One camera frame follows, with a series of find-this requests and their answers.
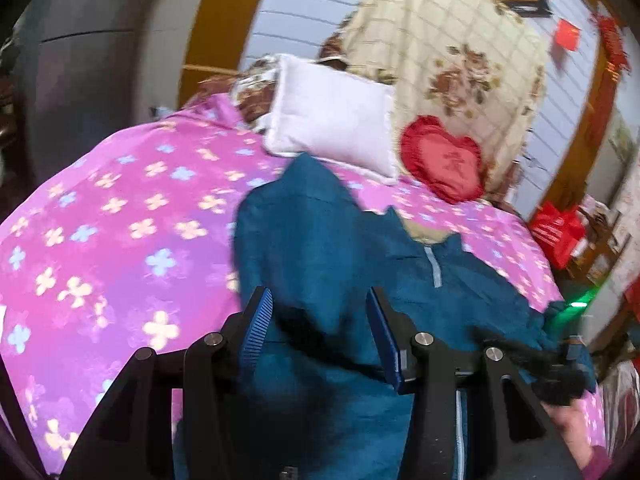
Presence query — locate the wooden shelf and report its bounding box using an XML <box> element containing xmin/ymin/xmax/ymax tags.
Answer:
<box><xmin>565</xmin><ymin>195</ymin><xmax>631</xmax><ymax>286</ymax></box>

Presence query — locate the grey wardrobe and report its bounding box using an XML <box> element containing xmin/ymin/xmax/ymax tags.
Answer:
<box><xmin>12</xmin><ymin>0</ymin><xmax>221</xmax><ymax>181</ymax></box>

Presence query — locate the small red wall sticker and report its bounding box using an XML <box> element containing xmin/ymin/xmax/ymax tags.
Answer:
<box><xmin>554</xmin><ymin>19</ymin><xmax>583</xmax><ymax>53</ymax></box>

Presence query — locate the brown floral pillow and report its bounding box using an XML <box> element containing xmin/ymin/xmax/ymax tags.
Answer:
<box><xmin>200</xmin><ymin>55</ymin><xmax>281</xmax><ymax>128</ymax></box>

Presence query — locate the person's right hand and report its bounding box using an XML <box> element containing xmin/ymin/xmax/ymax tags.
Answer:
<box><xmin>542</xmin><ymin>400</ymin><xmax>607</xmax><ymax>471</ymax></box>

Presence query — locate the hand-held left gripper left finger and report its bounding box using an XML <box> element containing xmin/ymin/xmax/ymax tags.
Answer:
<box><xmin>60</xmin><ymin>286</ymin><xmax>275</xmax><ymax>480</ymax></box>

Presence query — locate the blue down jacket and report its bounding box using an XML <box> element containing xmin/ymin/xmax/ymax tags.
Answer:
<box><xmin>172</xmin><ymin>152</ymin><xmax>598</xmax><ymax>480</ymax></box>

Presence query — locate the pink floral bed sheet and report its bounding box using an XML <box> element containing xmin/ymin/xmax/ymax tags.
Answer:
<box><xmin>0</xmin><ymin>92</ymin><xmax>608</xmax><ymax>476</ymax></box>

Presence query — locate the beige floral folded quilt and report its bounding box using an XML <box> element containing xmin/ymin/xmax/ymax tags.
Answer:
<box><xmin>320</xmin><ymin>0</ymin><xmax>548</xmax><ymax>206</ymax></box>

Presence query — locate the white pillow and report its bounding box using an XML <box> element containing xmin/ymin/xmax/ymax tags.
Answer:
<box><xmin>261</xmin><ymin>53</ymin><xmax>401</xmax><ymax>186</ymax></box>

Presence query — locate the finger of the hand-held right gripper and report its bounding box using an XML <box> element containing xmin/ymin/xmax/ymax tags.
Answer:
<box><xmin>474</xmin><ymin>327</ymin><xmax>548</xmax><ymax>368</ymax></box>

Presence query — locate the red heart-shaped cushion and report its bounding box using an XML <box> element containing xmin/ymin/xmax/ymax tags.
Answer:
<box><xmin>400</xmin><ymin>115</ymin><xmax>487</xmax><ymax>205</ymax></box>

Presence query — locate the person's right forearm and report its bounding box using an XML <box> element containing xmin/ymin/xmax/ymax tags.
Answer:
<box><xmin>575</xmin><ymin>444</ymin><xmax>615</xmax><ymax>480</ymax></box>

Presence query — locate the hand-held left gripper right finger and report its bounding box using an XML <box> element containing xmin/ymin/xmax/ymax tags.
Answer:
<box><xmin>366</xmin><ymin>287</ymin><xmax>583</xmax><ymax>480</ymax></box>

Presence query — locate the red shopping bag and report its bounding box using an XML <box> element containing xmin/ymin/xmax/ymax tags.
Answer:
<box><xmin>527</xmin><ymin>201</ymin><xmax>587</xmax><ymax>270</ymax></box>

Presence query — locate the red hanging knot decoration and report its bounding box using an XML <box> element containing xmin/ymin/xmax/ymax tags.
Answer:
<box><xmin>590</xmin><ymin>12</ymin><xmax>632</xmax><ymax>81</ymax></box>

